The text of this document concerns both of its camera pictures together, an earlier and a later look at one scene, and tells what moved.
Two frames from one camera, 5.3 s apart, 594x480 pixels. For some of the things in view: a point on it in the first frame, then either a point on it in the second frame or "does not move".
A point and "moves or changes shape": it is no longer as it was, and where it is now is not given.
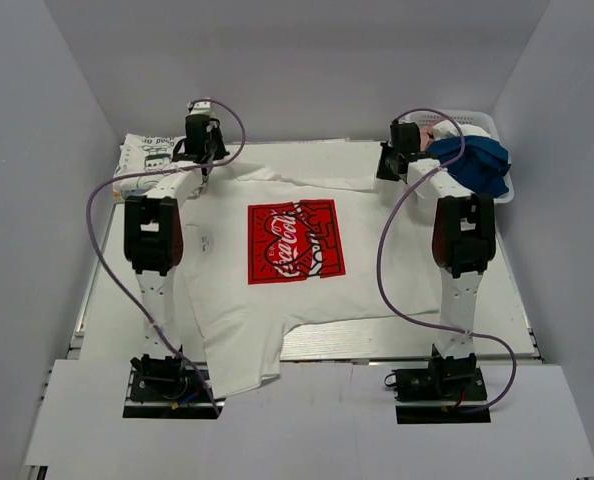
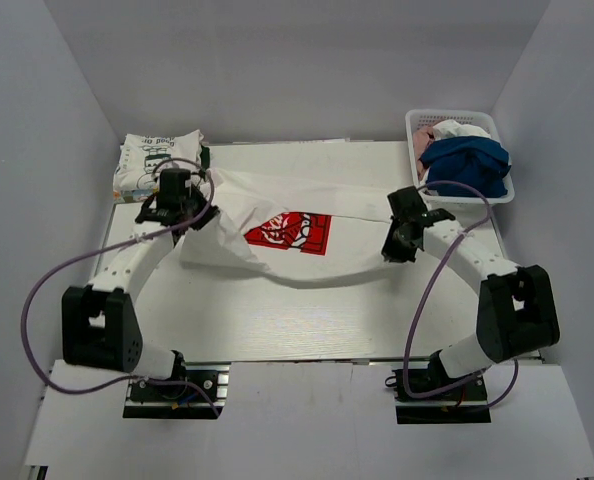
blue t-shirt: (482, 167) does not move
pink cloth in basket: (427, 134) does not move
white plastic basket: (485, 120) does not move
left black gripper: (215, 130) -> (211, 213)
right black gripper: (382, 172) -> (390, 252)
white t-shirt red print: (264, 256) moves or changes shape
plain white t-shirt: (449, 130) does not move
